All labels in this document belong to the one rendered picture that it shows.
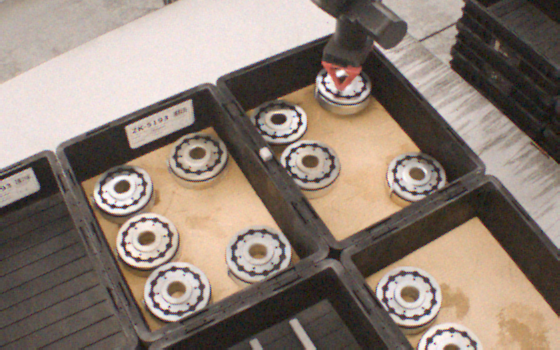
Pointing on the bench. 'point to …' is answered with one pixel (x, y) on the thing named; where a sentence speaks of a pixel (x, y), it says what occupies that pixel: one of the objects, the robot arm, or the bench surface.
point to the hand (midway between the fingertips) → (344, 78)
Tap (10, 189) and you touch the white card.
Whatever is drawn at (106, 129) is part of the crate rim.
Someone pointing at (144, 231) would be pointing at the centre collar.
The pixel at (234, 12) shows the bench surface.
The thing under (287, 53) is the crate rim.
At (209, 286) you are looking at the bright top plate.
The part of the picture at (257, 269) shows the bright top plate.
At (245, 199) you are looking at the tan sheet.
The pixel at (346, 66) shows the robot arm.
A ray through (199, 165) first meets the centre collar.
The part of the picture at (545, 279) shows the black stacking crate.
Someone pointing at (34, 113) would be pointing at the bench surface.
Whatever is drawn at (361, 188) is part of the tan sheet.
